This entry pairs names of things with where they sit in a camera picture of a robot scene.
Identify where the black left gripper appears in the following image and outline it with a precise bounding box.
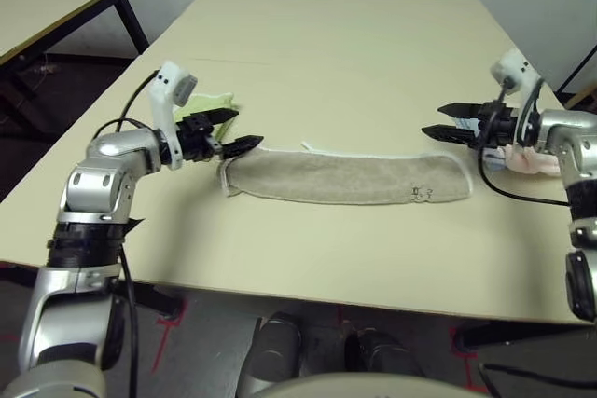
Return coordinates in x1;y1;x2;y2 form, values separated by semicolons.
175;108;265;164

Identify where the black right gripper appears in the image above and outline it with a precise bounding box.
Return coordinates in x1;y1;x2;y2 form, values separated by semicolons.
421;99;521;150

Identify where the beige towel white trim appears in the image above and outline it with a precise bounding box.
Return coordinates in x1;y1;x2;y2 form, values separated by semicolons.
218;140;475;206

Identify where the green folded towel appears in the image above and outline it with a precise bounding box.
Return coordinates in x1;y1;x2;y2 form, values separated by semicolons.
172;91;242;138

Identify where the light blue folded towel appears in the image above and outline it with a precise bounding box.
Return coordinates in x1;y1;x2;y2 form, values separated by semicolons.
454;116;508;172

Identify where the pink folded towel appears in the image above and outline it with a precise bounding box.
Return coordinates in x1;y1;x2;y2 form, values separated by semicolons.
506;144;563;178

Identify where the black stand pole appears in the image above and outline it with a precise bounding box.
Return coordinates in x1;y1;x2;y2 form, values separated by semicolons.
557;43;597;94

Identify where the red floor tape mark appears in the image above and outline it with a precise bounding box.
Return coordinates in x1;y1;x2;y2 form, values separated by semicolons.
151;309;187;374

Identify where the black left robot foot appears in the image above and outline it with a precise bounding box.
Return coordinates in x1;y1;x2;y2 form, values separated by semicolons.
237;311;304;397

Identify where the black robot foot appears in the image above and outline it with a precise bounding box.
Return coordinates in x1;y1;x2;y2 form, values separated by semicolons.
344;327;425;378
237;311;304;397

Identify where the black right robot foot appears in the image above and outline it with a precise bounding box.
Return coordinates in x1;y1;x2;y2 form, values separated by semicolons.
344;327;425;378

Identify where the grey robot torso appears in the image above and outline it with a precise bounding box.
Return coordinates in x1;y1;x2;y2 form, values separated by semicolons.
246;372;491;398

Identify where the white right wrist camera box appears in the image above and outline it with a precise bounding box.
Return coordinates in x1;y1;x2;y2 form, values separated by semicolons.
489;48;545;147

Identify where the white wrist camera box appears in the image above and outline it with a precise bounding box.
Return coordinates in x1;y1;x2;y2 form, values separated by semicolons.
489;48;545;147
147;61;201;171

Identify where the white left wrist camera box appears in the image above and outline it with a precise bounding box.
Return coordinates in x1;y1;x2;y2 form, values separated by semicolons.
147;61;201;171

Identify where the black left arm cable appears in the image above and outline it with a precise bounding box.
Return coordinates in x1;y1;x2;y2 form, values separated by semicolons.
95;69;162;398

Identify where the beige side table dark frame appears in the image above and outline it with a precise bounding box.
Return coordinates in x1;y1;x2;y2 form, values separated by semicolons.
0;0;150;129

